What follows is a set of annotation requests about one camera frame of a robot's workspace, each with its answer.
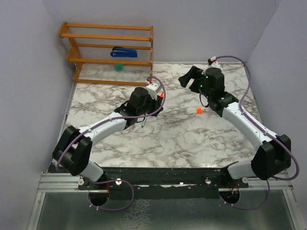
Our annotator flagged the aluminium frame rail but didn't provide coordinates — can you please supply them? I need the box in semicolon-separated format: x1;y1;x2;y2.
37;173;294;193

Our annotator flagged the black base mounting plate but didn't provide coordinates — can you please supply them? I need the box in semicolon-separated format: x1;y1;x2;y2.
78;167;248;200

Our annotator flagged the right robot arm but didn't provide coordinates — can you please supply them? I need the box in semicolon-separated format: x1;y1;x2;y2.
178;66;291;187

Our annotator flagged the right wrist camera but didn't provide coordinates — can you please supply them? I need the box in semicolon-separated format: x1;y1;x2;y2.
208;57;221;69

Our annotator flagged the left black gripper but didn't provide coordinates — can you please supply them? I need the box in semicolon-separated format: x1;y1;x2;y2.
137;92;163;117

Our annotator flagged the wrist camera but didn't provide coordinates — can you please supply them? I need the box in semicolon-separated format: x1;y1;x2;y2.
145;83;161;100
208;57;221;69

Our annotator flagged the wooden shelf rack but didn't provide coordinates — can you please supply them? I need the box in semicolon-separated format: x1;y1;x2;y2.
59;22;154;86

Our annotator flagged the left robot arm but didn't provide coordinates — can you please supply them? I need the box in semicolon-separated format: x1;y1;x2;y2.
52;83;163;189

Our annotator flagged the blue stapler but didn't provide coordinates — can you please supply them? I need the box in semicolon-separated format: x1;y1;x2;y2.
110;46;138;58

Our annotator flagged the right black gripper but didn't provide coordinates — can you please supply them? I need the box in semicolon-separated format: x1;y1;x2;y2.
179;66;213;99

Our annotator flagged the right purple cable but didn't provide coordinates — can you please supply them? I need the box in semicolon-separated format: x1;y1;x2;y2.
215;55;300;210

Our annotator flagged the green eraser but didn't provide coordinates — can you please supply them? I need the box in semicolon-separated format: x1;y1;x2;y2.
115;63;123;71

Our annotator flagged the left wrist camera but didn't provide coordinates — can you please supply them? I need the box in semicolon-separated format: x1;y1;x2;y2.
145;83;161;100

